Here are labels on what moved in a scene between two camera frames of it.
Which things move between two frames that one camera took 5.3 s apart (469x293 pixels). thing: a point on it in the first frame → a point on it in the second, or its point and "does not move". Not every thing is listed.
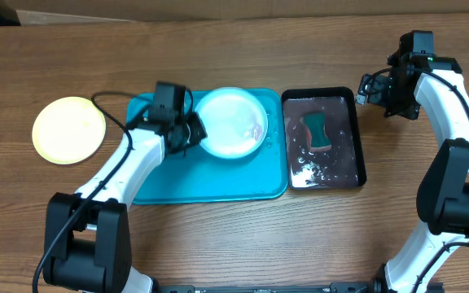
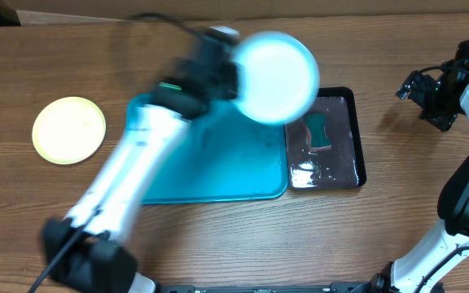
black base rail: x=331 y=287 does not move
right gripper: x=379 y=86 → x=441 y=122
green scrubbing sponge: x=317 y=138 does not move
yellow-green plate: x=68 y=130 does not move
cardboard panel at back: x=32 y=12 does not move
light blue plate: x=234 y=120 → x=280 y=78
